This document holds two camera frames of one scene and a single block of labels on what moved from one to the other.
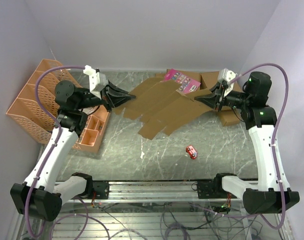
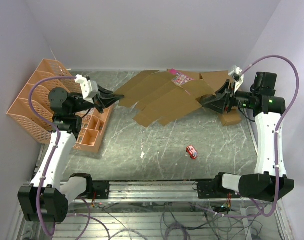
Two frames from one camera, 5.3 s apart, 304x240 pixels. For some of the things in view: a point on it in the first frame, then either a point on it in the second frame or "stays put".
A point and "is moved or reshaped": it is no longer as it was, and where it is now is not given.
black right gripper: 217,96 stays put
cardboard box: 160,107 is moved or reshaped
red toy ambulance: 192,152 stays put
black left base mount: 101,189 stays put
